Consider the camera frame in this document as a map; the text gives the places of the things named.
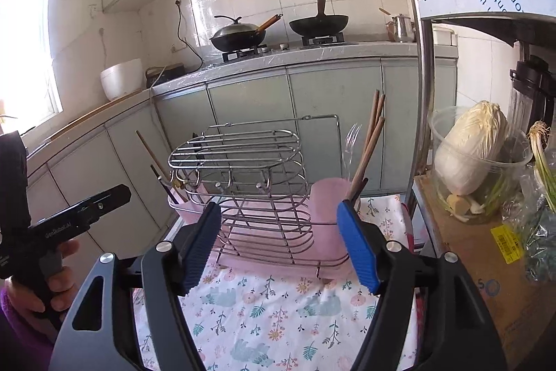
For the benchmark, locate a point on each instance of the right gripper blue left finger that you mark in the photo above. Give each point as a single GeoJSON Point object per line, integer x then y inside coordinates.
{"type": "Point", "coordinates": [196, 243]}

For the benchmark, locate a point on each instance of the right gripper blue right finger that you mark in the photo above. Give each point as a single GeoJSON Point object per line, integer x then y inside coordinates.
{"type": "Point", "coordinates": [359, 250]}

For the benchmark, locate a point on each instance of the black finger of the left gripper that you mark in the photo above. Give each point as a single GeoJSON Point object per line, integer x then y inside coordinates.
{"type": "Point", "coordinates": [89, 211]}

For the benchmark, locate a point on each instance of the wooden chopstick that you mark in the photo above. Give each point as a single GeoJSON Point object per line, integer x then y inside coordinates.
{"type": "Point", "coordinates": [372, 119]}
{"type": "Point", "coordinates": [379, 111]}
{"type": "Point", "coordinates": [361, 169]}

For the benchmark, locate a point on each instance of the dark black chopstick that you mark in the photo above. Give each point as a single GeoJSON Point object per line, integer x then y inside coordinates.
{"type": "Point", "coordinates": [358, 190]}

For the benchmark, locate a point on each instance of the purple sleeve forearm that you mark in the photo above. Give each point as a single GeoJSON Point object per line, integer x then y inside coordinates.
{"type": "Point", "coordinates": [36, 345]}

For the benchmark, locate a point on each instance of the person's left hand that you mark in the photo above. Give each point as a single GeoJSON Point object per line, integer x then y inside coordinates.
{"type": "Point", "coordinates": [26, 303]}

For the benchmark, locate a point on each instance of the left pink plastic cup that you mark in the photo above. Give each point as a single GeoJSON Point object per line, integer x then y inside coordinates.
{"type": "Point", "coordinates": [189, 210]}

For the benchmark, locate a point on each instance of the pink plastic cup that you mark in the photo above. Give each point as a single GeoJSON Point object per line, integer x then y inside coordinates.
{"type": "Point", "coordinates": [189, 210]}
{"type": "Point", "coordinates": [324, 199]}

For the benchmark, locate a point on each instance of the pink plastic drip tray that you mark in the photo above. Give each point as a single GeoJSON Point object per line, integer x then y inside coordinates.
{"type": "Point", "coordinates": [280, 237]}

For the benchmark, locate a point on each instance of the right pink plastic cup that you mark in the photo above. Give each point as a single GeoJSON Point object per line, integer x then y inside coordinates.
{"type": "Point", "coordinates": [324, 199]}

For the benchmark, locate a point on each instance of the floral bear print cloth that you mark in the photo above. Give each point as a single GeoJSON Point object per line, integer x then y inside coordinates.
{"type": "Point", "coordinates": [242, 320]}

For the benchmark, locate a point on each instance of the napa cabbage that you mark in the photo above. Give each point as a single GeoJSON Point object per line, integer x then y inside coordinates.
{"type": "Point", "coordinates": [476, 136]}

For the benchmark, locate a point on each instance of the clear plastic container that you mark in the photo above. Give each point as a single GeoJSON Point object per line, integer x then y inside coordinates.
{"type": "Point", "coordinates": [501, 180]}

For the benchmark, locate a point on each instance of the cardboard box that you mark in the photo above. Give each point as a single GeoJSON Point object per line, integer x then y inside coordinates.
{"type": "Point", "coordinates": [523, 311]}

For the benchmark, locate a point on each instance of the bag of green vegetables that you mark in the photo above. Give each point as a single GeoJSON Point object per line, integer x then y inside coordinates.
{"type": "Point", "coordinates": [530, 218]}

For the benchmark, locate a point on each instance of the green onions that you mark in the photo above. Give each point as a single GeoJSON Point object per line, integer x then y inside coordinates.
{"type": "Point", "coordinates": [544, 175]}

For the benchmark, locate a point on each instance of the black wok with lid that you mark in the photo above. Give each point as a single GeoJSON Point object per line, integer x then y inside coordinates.
{"type": "Point", "coordinates": [238, 36]}

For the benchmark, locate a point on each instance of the gas stove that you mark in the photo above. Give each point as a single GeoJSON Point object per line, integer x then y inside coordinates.
{"type": "Point", "coordinates": [306, 43]}

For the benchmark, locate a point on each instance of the steel kettle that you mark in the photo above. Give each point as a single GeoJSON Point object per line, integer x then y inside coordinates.
{"type": "Point", "coordinates": [400, 28]}

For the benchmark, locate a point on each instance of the black frying pan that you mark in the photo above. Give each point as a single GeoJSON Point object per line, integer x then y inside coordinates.
{"type": "Point", "coordinates": [320, 25]}

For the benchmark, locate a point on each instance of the black blender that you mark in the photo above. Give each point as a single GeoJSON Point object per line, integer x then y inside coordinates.
{"type": "Point", "coordinates": [532, 95]}

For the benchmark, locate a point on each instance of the steel shelf pole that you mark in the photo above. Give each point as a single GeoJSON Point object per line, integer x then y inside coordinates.
{"type": "Point", "coordinates": [425, 84]}

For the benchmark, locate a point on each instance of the metal wire utensil rack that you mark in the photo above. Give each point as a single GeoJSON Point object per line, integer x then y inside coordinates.
{"type": "Point", "coordinates": [271, 160]}

